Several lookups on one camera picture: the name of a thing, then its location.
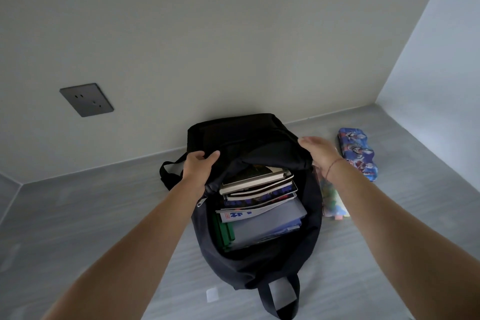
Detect person's left hand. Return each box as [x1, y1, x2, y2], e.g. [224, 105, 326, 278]
[181, 149, 221, 192]

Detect person's right hand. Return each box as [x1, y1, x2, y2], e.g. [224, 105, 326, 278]
[297, 136, 344, 183]

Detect blue cartoon pencil tin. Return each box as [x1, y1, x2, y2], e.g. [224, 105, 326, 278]
[337, 127, 379, 182]

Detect pastel flower pencil pouch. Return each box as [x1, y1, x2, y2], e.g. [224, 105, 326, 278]
[313, 165, 351, 221]

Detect beige book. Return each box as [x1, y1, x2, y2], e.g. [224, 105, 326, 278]
[218, 165, 293, 196]

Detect black backpack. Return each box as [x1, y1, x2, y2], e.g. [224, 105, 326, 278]
[159, 112, 324, 320]

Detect white magazine with blue print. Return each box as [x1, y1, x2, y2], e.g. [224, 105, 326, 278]
[215, 195, 299, 224]

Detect magazine with pale hands cover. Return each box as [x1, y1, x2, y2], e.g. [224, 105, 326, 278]
[224, 176, 296, 201]

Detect dark crowd photo magazine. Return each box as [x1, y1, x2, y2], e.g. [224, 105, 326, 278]
[222, 184, 299, 209]

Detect clear folder with green spine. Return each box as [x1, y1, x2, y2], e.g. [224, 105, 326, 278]
[211, 198, 308, 253]

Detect person's right forearm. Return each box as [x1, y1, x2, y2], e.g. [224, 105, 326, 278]
[326, 160, 480, 320]

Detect person's left forearm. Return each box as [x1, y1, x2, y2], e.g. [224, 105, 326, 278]
[41, 177, 206, 320]

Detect red string bracelet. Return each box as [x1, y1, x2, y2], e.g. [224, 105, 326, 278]
[324, 157, 344, 182]

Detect grey wall socket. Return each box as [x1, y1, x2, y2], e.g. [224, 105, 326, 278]
[59, 82, 115, 118]

